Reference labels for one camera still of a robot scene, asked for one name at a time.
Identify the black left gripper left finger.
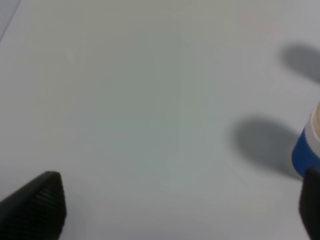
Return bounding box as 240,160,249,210
0,171,67,240

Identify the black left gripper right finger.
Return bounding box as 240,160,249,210
299,167,320,240

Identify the blue cup with white rim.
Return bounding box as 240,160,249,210
291,103,320,179

